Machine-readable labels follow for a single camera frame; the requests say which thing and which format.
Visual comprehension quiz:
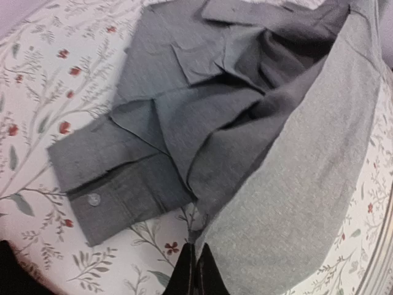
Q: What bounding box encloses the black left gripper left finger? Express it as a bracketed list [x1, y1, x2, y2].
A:
[164, 243, 195, 295]

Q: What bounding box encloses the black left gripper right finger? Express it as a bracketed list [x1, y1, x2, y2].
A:
[196, 243, 230, 295]

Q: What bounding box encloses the black t-shirt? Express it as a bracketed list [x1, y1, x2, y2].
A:
[1, 240, 53, 295]

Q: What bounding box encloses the grey garment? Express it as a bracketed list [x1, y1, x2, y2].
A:
[48, 1, 384, 294]

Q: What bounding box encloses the floral tablecloth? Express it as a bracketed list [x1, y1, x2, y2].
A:
[1, 1, 392, 294]

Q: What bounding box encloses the aluminium front rail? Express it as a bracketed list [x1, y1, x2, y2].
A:
[356, 197, 393, 295]

